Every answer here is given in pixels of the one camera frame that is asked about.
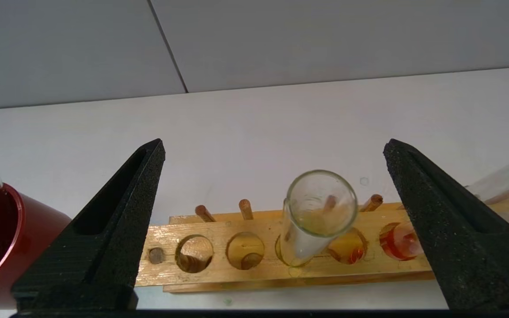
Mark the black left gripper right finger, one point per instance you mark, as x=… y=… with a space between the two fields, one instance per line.
x=462 y=238

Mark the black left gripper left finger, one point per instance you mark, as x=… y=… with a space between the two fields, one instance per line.
x=100 y=247

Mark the yellow pigment test tube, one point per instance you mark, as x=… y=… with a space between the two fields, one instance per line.
x=312 y=221

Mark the orange pigment test tube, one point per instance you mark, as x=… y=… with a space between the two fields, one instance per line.
x=396 y=240

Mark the wooden test tube rack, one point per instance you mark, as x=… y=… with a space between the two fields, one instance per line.
x=254 y=274

